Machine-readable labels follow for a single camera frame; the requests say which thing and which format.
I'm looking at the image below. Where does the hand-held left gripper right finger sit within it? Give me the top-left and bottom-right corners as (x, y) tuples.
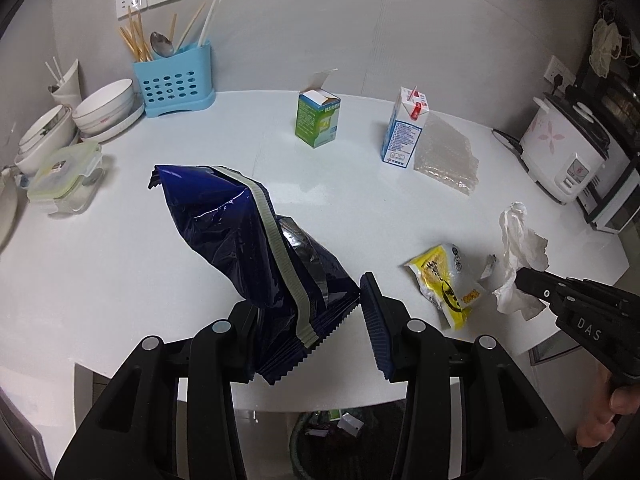
(360, 271), (591, 480)

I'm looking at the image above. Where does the white cone-shaped holder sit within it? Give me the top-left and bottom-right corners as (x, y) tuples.
(49, 58), (81, 108)

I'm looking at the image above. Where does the green cardboard box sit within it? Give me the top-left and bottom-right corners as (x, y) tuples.
(295, 69), (342, 150)

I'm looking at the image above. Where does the large white bowl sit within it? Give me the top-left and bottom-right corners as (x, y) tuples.
(72, 79), (136, 133)

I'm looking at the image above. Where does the white plate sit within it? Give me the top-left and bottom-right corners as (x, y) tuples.
(79, 102), (146, 142)

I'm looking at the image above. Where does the white tissue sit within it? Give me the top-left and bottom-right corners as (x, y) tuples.
(492, 201), (551, 322)

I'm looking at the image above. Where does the clear bubble wrap bag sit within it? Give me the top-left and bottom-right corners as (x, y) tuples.
(412, 115), (480, 195)

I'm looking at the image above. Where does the dark blue snack bag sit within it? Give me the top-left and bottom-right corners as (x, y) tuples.
(148, 164), (362, 386)

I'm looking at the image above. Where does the bundle of wooden chopsticks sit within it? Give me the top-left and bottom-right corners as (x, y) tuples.
(119, 7), (153, 63)

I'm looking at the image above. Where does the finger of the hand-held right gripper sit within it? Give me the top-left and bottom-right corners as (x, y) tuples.
(516, 267), (582, 296)
(521, 284), (562, 314)

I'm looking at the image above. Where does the beige mesh cloth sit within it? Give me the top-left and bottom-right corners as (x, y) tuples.
(592, 17), (623, 78)

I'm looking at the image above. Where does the black mesh trash bin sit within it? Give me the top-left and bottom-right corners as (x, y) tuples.
(289, 402), (408, 480)

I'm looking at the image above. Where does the metal spoon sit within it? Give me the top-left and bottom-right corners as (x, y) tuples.
(150, 31), (175, 58)

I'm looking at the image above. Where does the white flowered rice cooker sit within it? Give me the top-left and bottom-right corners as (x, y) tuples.
(520, 95), (611, 204)

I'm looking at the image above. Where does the person's right hand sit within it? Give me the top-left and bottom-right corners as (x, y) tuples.
(575, 362), (640, 449)

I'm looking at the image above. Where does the wall socket with plug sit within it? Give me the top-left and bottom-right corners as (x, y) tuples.
(544, 56), (576, 93)

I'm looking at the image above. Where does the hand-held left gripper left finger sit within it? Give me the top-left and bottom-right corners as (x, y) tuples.
(54, 302), (261, 480)

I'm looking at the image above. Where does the blue plastic utensil holder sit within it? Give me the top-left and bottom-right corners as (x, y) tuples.
(132, 42), (217, 118)

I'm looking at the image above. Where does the white blue milk carton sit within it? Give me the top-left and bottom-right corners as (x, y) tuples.
(381, 86), (431, 170)

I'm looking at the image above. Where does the white microwave oven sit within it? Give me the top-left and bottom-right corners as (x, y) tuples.
(577, 155), (640, 233)

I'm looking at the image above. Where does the yellow snack packet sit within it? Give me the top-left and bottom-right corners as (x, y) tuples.
(405, 244), (498, 331)

